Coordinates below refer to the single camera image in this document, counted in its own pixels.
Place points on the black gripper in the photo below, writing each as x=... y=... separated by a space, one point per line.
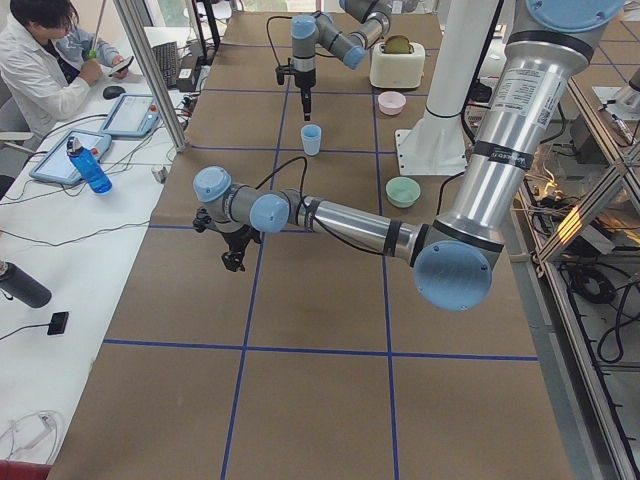
x=304 y=81
x=236 y=243

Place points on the light blue cup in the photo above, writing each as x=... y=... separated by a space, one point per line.
x=311 y=136

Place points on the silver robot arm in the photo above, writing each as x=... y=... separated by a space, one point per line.
x=452 y=259
x=308 y=31

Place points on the pink plastic bowl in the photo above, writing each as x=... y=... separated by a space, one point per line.
x=391 y=103

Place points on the cream two-slot toaster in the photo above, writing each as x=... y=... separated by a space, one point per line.
x=397 y=71

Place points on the brown toast slice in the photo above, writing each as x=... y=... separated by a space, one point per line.
x=397 y=45

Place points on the green plastic bowl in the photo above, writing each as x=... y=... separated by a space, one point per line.
x=402 y=192

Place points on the black keyboard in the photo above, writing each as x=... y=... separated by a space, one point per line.
x=166 y=57

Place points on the far teach pendant tablet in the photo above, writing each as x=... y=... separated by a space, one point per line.
x=132 y=116

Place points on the teach pendant tablet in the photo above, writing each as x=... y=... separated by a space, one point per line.
x=56 y=167
x=132 y=116

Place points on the blue water bottle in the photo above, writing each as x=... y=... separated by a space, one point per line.
x=88 y=167

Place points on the black smartphone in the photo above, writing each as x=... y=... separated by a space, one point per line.
x=120 y=66

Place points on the small black square device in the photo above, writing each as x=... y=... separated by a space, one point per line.
x=58 y=323

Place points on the black computer mouse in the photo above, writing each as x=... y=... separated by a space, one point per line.
x=112 y=92

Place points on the near teach pendant tablet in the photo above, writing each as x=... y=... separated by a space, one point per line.
x=56 y=167

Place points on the black thermos bottle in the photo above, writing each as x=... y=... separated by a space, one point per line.
x=20 y=285

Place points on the person in white coat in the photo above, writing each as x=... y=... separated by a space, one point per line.
x=49 y=63

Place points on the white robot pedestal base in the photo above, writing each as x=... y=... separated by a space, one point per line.
x=436 y=145

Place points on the aluminium frame post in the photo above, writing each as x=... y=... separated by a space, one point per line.
x=134 y=29

